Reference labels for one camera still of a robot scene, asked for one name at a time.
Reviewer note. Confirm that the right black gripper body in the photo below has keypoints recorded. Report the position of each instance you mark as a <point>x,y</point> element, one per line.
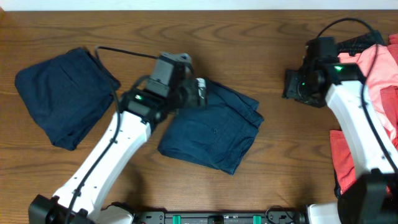
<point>300,89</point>

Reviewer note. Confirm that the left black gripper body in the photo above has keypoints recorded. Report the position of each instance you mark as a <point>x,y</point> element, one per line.
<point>183,97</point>

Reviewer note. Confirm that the navy shorts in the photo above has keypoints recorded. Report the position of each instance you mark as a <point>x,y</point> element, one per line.
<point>217,136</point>
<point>67,95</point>

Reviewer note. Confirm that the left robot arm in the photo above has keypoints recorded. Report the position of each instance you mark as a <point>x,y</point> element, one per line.
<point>81,198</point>

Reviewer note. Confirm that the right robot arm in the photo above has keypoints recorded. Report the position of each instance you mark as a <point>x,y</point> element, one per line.
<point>341,87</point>

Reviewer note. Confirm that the black patterned garment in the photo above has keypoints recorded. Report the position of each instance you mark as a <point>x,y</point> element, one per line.
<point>360,43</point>

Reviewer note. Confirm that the light pink garment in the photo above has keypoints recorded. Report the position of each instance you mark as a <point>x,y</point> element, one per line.
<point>384,72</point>

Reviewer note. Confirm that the red coral garment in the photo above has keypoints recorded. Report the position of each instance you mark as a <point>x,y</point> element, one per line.
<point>341,156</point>

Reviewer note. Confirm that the folded navy shorts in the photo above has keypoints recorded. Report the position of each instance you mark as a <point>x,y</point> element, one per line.
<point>67,95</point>

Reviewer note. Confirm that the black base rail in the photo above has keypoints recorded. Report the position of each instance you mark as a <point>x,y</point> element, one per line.
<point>214,217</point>

